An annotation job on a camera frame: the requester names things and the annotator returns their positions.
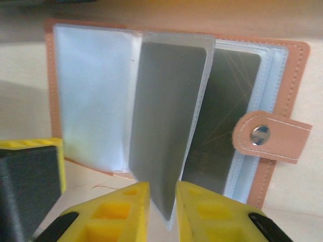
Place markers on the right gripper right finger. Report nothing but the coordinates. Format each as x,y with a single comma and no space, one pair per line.
202,214

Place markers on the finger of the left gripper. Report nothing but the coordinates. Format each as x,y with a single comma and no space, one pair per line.
25,189

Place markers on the black VIP card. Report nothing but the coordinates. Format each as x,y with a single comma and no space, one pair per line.
227,100
164,113

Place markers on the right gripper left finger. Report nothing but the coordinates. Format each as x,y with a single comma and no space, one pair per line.
113,209

